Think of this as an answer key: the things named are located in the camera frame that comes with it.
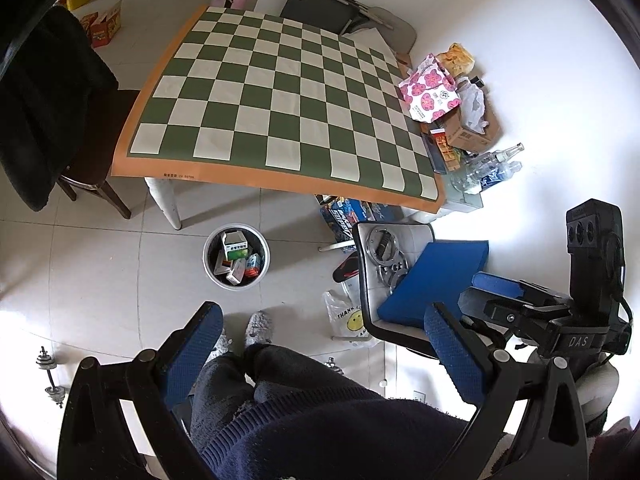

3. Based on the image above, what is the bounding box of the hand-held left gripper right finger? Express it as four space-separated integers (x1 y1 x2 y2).
424 302 591 480

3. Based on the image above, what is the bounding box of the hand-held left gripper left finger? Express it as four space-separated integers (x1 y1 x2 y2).
57 301 224 480

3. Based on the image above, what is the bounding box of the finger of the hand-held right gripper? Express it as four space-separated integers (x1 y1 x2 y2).
471 271 572 307
458 287 553 342

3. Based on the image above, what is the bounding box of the white round trash bin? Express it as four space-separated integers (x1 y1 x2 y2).
202 224 271 289

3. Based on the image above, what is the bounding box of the white green small box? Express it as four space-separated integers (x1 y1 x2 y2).
222 231 251 262

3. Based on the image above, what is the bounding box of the grey fuzzy slipper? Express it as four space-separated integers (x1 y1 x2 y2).
212 327 232 358
244 311 274 347

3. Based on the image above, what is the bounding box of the person's left leg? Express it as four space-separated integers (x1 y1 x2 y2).
189 352 256 461

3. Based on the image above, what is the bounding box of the blue cushion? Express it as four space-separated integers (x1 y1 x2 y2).
377 241 490 323

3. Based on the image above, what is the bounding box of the white chair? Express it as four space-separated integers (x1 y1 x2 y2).
319 222 506 361

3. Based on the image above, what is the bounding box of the blue label plastic bottle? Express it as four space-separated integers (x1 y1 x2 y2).
467 160 523 188

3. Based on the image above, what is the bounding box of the smiley face plastic bag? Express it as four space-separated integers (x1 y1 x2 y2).
322 287 381 348

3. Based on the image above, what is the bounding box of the clear glass bottle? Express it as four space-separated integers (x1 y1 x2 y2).
470 142 525 171

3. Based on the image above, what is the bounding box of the black red slipper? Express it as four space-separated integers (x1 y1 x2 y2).
332 252 361 283

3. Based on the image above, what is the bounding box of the orange snack packet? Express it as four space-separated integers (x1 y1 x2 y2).
429 130 461 173

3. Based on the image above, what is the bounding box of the open cardboard box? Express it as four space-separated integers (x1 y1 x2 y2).
420 102 501 156

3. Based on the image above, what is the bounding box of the navy knit sweater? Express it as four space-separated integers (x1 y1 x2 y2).
200 385 481 480

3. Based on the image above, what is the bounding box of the blue printed cardboard box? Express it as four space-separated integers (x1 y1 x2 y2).
316 195 401 253

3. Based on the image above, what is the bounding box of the crumpled white plastic bag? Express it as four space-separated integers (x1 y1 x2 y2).
456 80 488 133

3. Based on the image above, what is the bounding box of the pink floral bag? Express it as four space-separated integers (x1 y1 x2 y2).
398 53 463 123

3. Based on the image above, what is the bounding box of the yellow snack bag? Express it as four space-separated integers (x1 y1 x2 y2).
437 42 476 77

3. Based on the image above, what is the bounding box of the white table with chessboard mat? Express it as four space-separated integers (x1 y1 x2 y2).
111 5 447 215

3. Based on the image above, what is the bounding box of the beige folded chair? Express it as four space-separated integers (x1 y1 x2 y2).
350 6 417 56

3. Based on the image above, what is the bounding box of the black cloth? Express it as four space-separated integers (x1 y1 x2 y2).
0 7 120 212

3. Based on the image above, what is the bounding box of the dark folded chair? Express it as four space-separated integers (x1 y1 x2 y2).
279 0 373 36

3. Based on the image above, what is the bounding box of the red yellow carton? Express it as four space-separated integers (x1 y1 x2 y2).
80 0 123 48

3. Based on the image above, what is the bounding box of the small metal ring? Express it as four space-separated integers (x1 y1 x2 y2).
377 260 416 291

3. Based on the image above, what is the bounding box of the large metal ring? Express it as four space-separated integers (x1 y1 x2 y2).
366 226 403 263

